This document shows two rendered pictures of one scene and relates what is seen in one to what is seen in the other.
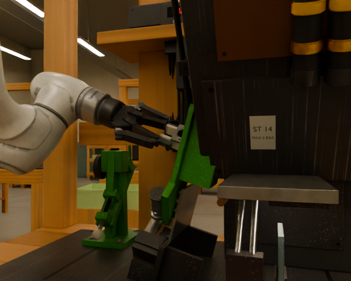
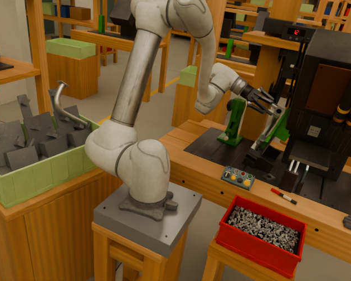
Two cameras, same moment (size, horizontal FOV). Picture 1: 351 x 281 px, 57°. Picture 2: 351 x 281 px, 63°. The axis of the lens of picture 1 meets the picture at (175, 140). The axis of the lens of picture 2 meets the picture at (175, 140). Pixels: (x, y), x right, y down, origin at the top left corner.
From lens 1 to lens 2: 92 cm
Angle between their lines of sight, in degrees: 30
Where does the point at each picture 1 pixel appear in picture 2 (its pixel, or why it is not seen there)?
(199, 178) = (282, 136)
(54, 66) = not seen: hidden behind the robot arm
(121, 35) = (257, 39)
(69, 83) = (230, 75)
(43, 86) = (217, 74)
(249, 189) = (300, 159)
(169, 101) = (273, 74)
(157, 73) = (271, 57)
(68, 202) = not seen: hidden behind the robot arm
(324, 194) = (323, 167)
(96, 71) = not seen: outside the picture
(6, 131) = (204, 100)
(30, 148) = (211, 106)
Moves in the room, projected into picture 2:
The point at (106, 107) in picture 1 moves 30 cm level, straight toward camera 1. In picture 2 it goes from (245, 91) to (259, 112)
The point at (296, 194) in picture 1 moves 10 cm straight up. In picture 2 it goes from (315, 165) to (323, 144)
